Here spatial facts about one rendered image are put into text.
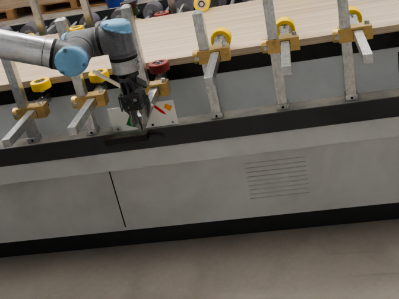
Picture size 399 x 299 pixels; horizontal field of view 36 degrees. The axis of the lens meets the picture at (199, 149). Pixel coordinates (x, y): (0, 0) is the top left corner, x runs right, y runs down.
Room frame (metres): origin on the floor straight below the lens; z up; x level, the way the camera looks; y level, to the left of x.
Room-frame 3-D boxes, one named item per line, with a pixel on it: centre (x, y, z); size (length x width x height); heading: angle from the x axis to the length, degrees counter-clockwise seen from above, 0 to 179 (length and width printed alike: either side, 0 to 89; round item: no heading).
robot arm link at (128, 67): (1.91, 0.17, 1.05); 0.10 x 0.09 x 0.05; 78
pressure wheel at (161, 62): (2.33, 0.09, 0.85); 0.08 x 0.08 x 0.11
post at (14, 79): (2.32, 0.64, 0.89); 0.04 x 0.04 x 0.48; 78
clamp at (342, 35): (2.06, -0.61, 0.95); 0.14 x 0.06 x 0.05; 78
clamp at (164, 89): (2.22, 0.13, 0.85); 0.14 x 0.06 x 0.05; 78
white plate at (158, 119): (2.20, 0.18, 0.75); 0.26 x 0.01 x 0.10; 78
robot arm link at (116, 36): (1.91, 0.18, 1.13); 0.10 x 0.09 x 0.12; 85
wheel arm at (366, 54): (2.02, -0.61, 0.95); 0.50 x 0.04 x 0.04; 168
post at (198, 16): (2.17, -0.09, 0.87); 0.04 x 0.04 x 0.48; 78
